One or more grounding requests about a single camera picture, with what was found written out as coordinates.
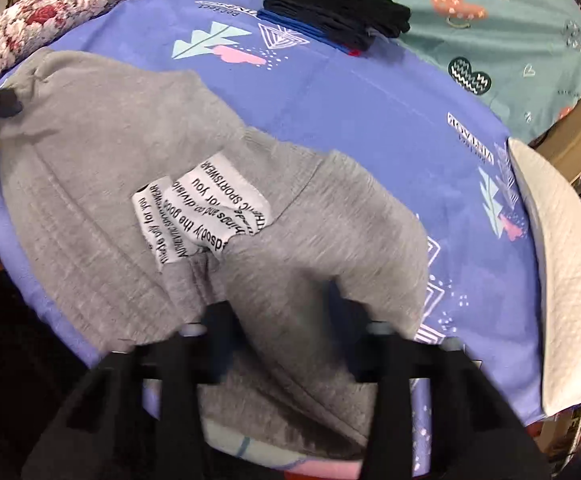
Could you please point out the blue folded garment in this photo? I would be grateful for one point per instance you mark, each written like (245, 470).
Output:
(315, 36)

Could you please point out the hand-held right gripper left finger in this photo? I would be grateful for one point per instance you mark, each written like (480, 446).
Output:
(190, 360)

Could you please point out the floral bolster pillow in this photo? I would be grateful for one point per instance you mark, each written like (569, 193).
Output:
(55, 10)

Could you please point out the stack of folded dark clothes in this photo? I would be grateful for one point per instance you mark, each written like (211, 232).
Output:
(340, 2)

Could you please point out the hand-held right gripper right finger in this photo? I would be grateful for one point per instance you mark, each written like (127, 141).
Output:
(365, 355)

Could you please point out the wooden display cabinet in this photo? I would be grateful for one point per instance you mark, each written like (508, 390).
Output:
(575, 130)

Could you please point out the white quilted pillow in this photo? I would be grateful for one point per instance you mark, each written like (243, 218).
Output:
(565, 270)

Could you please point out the grey sweatshirt with text patch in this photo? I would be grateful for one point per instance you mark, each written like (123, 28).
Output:
(95, 160)

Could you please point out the teal heart-print sheet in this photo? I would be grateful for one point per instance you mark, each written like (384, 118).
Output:
(500, 35)

